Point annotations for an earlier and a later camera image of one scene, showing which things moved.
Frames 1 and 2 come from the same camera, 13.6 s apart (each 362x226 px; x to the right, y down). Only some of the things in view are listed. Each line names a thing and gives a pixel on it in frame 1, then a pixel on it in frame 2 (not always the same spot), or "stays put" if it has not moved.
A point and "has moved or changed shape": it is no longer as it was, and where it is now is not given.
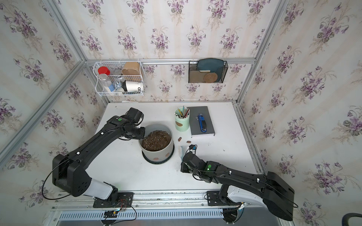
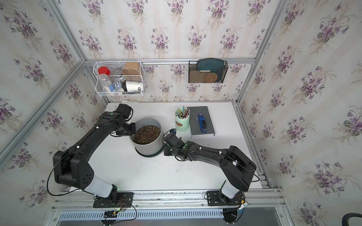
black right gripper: (183, 167) → (165, 150)
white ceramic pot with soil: (157, 143) has moved or changed shape
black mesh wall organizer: (207, 71) stays put
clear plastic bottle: (104, 82) stays put
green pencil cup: (182, 118) stays put
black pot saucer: (161, 162) → (151, 155)
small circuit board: (110, 214) stays put
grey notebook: (201, 123) stays put
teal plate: (212, 65) stays put
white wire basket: (119, 77) stays put
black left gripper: (143, 134) → (132, 133)
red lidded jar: (103, 70) stays put
